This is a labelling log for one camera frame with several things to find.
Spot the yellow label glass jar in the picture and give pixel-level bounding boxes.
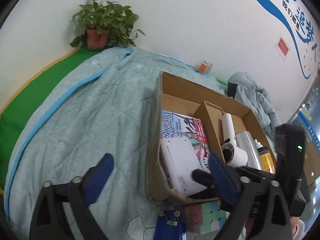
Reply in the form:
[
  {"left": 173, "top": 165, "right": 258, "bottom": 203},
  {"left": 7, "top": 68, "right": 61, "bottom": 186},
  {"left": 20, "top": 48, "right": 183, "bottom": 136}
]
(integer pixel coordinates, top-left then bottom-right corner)
[{"left": 258, "top": 146, "right": 276, "bottom": 174}]

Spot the white device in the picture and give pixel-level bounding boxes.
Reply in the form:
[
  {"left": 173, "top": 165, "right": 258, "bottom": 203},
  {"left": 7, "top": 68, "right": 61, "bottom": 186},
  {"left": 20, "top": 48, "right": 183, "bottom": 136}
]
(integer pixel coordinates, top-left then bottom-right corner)
[{"left": 161, "top": 136, "right": 206, "bottom": 197}]

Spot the white hair dryer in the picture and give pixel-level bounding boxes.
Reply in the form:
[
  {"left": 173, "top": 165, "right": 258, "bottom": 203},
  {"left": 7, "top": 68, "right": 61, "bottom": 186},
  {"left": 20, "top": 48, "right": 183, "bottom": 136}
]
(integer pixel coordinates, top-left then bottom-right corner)
[{"left": 221, "top": 113, "right": 248, "bottom": 167}]

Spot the pastel rubik cube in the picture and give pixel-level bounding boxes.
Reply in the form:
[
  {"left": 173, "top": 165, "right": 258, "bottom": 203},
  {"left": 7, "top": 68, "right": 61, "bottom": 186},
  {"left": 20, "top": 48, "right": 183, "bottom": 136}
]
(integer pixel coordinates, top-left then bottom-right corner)
[{"left": 183, "top": 200, "right": 229, "bottom": 235}]

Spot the silver metal can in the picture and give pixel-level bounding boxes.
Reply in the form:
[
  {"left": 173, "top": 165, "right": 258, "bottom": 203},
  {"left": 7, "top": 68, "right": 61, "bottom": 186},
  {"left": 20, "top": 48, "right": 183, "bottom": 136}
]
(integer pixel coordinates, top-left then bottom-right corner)
[{"left": 235, "top": 131, "right": 264, "bottom": 171}]

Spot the blue stapler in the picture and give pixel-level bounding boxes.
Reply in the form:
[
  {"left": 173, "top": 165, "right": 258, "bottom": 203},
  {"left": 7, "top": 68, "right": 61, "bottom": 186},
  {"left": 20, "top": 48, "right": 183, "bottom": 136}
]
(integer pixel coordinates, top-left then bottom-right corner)
[{"left": 153, "top": 210, "right": 187, "bottom": 240}]

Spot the colourful board game box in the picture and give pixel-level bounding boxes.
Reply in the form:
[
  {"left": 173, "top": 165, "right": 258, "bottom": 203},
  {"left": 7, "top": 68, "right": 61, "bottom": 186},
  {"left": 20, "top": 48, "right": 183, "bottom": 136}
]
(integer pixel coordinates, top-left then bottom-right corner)
[{"left": 161, "top": 110, "right": 210, "bottom": 172}]

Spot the white spray bottle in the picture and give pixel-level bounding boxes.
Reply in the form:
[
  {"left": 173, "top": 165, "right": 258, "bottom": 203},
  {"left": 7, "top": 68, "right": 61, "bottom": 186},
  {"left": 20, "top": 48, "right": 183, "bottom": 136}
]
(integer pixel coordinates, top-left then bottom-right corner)
[{"left": 254, "top": 139, "right": 263, "bottom": 149}]

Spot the person right hand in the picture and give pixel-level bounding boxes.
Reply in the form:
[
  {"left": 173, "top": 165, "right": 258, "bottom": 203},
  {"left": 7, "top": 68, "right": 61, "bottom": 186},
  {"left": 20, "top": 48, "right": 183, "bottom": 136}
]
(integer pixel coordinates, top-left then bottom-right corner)
[{"left": 290, "top": 217, "right": 306, "bottom": 240}]

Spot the glass door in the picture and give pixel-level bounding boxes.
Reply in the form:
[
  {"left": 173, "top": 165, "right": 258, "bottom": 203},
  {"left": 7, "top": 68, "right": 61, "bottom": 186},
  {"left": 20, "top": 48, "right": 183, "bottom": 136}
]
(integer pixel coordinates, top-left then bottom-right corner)
[{"left": 291, "top": 75, "right": 319, "bottom": 226}]

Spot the light blue jacket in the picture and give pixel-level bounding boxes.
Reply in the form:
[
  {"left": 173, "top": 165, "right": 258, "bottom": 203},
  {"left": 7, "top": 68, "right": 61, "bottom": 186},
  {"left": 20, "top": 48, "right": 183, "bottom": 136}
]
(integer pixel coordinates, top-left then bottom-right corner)
[{"left": 227, "top": 72, "right": 281, "bottom": 139}]

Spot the small orange label jar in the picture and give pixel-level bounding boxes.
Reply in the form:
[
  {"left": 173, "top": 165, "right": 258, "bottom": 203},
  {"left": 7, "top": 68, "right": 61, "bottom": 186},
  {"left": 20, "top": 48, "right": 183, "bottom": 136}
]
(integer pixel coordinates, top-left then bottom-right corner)
[{"left": 198, "top": 60, "right": 213, "bottom": 74}]

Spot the green table mat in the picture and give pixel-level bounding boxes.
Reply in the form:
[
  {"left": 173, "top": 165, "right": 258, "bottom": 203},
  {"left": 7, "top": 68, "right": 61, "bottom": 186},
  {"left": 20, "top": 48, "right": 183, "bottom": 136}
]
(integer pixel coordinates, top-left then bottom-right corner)
[{"left": 1, "top": 49, "right": 96, "bottom": 189}]

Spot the teal quilt blanket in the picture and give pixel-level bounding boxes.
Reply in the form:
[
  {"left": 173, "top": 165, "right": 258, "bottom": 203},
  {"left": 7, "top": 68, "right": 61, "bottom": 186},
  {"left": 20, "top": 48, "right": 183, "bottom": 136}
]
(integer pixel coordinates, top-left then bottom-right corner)
[{"left": 4, "top": 47, "right": 227, "bottom": 239}]

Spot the potted green plant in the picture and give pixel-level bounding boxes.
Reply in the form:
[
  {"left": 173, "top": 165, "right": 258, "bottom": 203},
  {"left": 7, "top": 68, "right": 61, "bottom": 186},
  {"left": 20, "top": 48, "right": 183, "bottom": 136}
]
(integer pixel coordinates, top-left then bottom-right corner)
[{"left": 69, "top": 0, "right": 145, "bottom": 51}]

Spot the red wall notice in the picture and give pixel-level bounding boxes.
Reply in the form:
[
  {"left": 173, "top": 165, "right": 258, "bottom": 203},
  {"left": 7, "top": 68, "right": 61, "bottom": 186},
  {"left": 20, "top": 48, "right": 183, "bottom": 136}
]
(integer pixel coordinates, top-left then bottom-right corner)
[{"left": 275, "top": 36, "right": 290, "bottom": 61}]

